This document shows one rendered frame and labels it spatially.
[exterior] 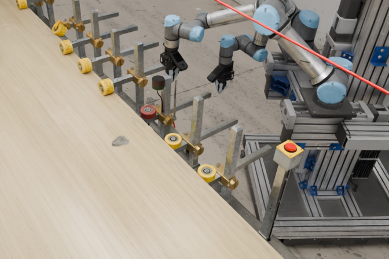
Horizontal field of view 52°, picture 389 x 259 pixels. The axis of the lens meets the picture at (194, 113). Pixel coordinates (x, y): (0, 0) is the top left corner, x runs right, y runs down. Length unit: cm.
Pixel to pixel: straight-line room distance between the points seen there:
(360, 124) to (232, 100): 180
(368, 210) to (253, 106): 143
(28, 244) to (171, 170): 62
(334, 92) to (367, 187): 125
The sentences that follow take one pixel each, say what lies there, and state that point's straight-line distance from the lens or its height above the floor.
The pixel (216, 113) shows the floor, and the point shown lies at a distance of 355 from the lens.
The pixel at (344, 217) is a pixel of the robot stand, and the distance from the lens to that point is 268.
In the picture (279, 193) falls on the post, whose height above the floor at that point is 100.
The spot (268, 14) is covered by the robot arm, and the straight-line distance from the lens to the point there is 172.
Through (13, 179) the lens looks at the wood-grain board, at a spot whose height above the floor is 90.
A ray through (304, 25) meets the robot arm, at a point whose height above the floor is 122.
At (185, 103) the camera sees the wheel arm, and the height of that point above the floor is 86.
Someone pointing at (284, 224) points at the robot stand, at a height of 23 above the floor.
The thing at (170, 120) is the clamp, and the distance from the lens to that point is 208.
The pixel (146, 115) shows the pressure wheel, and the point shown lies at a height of 90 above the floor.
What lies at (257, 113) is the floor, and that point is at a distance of 363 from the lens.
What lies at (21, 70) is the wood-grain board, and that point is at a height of 90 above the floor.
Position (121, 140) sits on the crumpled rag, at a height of 91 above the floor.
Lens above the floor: 217
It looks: 38 degrees down
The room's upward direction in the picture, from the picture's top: 5 degrees clockwise
